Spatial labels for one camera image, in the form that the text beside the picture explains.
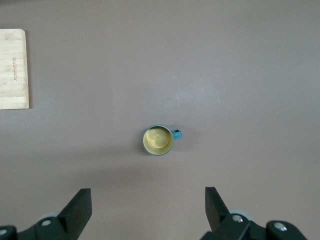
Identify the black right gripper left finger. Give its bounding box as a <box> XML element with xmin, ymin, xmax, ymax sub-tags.
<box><xmin>0</xmin><ymin>187</ymin><xmax>93</xmax><ymax>240</ymax></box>

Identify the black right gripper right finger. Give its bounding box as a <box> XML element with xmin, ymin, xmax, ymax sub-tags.
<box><xmin>199</xmin><ymin>186</ymin><xmax>307</xmax><ymax>240</ymax></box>

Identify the teal cup yellow inside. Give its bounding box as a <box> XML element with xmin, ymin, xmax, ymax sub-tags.
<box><xmin>142</xmin><ymin>124</ymin><xmax>184</xmax><ymax>157</ymax></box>

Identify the bamboo cutting board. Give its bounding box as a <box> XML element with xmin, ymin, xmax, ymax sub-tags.
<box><xmin>0</xmin><ymin>28</ymin><xmax>30</xmax><ymax>110</ymax></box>

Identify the brown table cover sheet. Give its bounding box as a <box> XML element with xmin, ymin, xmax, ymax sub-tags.
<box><xmin>0</xmin><ymin>0</ymin><xmax>320</xmax><ymax>240</ymax></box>

